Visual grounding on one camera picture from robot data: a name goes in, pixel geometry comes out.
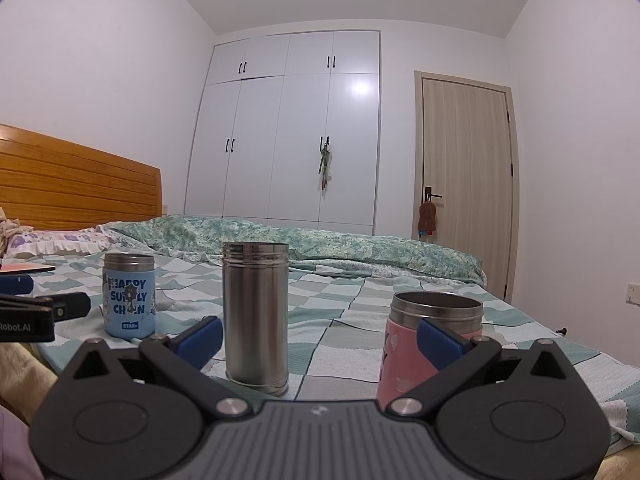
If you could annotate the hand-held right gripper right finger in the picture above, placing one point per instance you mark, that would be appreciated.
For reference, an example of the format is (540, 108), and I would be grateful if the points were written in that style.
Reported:
(440, 345)

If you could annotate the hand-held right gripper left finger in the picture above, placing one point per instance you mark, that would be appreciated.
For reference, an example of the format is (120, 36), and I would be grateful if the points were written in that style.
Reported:
(202, 341)

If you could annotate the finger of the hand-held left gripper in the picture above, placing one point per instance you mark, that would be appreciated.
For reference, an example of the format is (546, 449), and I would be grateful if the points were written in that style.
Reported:
(72, 305)
(15, 284)

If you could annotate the tall stainless steel cup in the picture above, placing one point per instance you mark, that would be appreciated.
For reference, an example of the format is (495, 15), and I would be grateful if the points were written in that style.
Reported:
(256, 320)

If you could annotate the pink steel cup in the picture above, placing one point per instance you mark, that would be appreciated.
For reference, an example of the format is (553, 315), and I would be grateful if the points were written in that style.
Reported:
(400, 360)

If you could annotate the blue printed steel cup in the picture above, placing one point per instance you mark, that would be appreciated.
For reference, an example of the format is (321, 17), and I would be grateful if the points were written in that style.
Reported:
(128, 300)

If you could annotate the orange flat notebook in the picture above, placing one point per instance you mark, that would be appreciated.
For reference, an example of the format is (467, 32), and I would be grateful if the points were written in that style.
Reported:
(25, 268)

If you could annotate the beige crumpled cloth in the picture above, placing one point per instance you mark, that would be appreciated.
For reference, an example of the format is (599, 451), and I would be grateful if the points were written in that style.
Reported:
(7, 232)

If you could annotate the purple floral pillow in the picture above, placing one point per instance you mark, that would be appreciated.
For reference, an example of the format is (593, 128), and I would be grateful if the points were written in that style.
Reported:
(55, 242)

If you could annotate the pink cloth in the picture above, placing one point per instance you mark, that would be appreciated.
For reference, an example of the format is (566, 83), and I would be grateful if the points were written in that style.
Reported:
(10, 445)

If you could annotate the wooden headboard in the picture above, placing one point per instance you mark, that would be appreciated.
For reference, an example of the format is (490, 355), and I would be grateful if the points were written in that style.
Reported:
(75, 180)

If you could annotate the brown hanging bag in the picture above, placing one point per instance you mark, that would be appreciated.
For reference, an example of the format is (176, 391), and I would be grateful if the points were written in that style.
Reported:
(428, 217)

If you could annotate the green floral quilt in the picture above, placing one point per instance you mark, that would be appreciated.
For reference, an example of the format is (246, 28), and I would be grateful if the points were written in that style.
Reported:
(300, 240)

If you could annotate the light wooden door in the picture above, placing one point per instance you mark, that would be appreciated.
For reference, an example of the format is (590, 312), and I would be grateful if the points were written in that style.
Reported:
(467, 185)

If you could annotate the green hanging ornament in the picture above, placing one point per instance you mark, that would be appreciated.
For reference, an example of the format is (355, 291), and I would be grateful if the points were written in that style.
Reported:
(326, 167)

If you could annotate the white wardrobe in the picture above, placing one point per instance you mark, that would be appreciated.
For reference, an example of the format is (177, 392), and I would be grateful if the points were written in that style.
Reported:
(285, 135)

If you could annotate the wall socket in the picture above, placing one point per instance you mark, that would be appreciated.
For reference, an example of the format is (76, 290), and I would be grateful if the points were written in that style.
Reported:
(633, 294)

